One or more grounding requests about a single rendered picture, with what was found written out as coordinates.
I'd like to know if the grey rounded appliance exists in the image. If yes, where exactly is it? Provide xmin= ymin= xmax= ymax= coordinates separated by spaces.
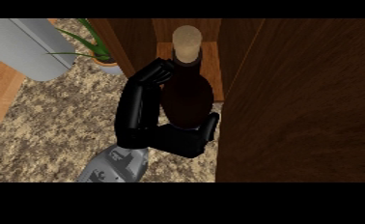
xmin=0 ymin=17 xmax=76 ymax=83

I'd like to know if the brown wooden cabinet door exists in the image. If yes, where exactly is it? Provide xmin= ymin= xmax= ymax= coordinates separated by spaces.
xmin=214 ymin=17 xmax=365 ymax=183

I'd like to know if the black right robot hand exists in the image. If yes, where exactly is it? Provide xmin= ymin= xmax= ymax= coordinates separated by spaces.
xmin=113 ymin=57 xmax=221 ymax=159

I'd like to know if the dark wine bottle with cork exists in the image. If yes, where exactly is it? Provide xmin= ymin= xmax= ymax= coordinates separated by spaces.
xmin=159 ymin=24 xmax=215 ymax=129

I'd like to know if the brown wooden cabinet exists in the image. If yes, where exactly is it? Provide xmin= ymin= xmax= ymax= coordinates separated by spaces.
xmin=87 ymin=17 xmax=264 ymax=102

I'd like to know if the green potted plant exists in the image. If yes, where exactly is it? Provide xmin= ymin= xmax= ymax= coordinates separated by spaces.
xmin=45 ymin=17 xmax=125 ymax=75

